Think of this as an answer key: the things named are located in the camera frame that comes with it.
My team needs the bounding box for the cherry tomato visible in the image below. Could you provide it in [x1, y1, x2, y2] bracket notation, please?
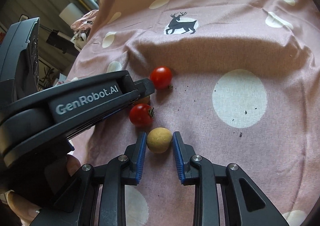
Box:
[150, 66, 172, 90]
[129, 103, 155, 127]

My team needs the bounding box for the tan longan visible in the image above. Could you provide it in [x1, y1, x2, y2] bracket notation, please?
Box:
[147, 128, 172, 154]
[133, 96, 150, 105]

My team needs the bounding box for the person left hand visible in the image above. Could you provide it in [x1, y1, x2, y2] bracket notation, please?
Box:
[6, 155, 81, 225]

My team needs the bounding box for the pink crumpled cloth pile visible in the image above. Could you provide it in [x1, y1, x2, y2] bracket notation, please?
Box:
[71, 10, 99, 41]

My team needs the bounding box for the pink polka dot cloth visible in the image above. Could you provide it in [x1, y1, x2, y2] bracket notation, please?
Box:
[68, 0, 319, 225]

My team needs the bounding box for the white rectangular box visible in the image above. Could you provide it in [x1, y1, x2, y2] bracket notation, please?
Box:
[59, 3, 84, 26]

